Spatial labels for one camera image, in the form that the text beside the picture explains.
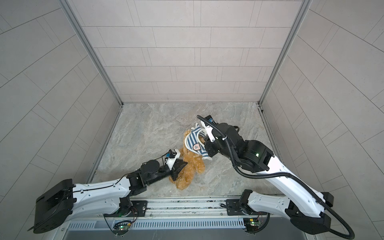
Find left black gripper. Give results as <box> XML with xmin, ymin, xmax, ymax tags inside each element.
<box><xmin>146</xmin><ymin>161</ymin><xmax>189</xmax><ymax>187</ymax></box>

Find brown teddy bear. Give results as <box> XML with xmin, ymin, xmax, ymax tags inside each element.
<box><xmin>169</xmin><ymin>143</ymin><xmax>205</xmax><ymax>190</ymax></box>

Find blue white striped knit sweater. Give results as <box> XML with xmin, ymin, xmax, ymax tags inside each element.
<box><xmin>184</xmin><ymin>123</ymin><xmax>212</xmax><ymax>161</ymax></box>

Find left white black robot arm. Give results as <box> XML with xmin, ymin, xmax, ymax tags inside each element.
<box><xmin>30</xmin><ymin>159</ymin><xmax>187</xmax><ymax>234</ymax></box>

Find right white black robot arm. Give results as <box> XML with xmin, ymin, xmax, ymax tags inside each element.
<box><xmin>194</xmin><ymin>116</ymin><xmax>334</xmax><ymax>235</ymax></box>

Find white ventilation grille strip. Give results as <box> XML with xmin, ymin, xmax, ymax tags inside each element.
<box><xmin>68</xmin><ymin>218</ymin><xmax>245</xmax><ymax>231</ymax></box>

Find right small circuit board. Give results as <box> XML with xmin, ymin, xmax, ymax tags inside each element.
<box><xmin>243</xmin><ymin>218</ymin><xmax>261</xmax><ymax>234</ymax></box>

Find small circuit board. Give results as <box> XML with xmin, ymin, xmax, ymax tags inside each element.
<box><xmin>243</xmin><ymin>218</ymin><xmax>261</xmax><ymax>234</ymax></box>
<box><xmin>114</xmin><ymin>220</ymin><xmax>133</xmax><ymax>231</ymax></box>

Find left small circuit board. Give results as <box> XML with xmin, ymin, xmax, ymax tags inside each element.
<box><xmin>114</xmin><ymin>220</ymin><xmax>133</xmax><ymax>231</ymax></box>

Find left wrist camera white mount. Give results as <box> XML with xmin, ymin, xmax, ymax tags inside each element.
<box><xmin>165</xmin><ymin>149</ymin><xmax>181</xmax><ymax>170</ymax></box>

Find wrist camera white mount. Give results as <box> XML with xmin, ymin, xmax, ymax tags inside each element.
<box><xmin>201</xmin><ymin>115</ymin><xmax>217</xmax><ymax>143</ymax></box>
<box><xmin>165</xmin><ymin>149</ymin><xmax>181</xmax><ymax>170</ymax></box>

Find black corrugated cable conduit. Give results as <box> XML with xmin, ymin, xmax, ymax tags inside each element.
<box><xmin>196</xmin><ymin>114</ymin><xmax>355</xmax><ymax>240</ymax></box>

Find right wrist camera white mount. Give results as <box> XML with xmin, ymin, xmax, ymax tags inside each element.
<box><xmin>201</xmin><ymin>115</ymin><xmax>217</xmax><ymax>143</ymax></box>

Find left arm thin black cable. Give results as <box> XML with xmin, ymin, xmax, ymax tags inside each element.
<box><xmin>71</xmin><ymin>155</ymin><xmax>169</xmax><ymax>194</ymax></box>

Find aluminium mounting rail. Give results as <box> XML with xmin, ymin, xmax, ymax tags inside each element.
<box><xmin>58</xmin><ymin>196</ymin><xmax>311</xmax><ymax>222</ymax></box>

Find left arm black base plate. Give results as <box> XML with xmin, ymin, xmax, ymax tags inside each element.
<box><xmin>104</xmin><ymin>201</ymin><xmax>148</xmax><ymax>218</ymax></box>

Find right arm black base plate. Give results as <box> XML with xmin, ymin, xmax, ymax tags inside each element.
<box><xmin>220</xmin><ymin>199</ymin><xmax>268</xmax><ymax>217</ymax></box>

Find right aluminium corner post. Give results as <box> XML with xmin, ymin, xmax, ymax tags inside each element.
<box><xmin>258</xmin><ymin>0</ymin><xmax>313</xmax><ymax>105</ymax></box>

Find aluminium corner post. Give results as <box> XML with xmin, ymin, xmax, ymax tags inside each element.
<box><xmin>58</xmin><ymin>0</ymin><xmax>124</xmax><ymax>106</ymax></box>
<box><xmin>258</xmin><ymin>0</ymin><xmax>313</xmax><ymax>105</ymax></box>

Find left aluminium corner post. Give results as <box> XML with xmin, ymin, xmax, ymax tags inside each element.
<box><xmin>58</xmin><ymin>0</ymin><xmax>124</xmax><ymax>106</ymax></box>

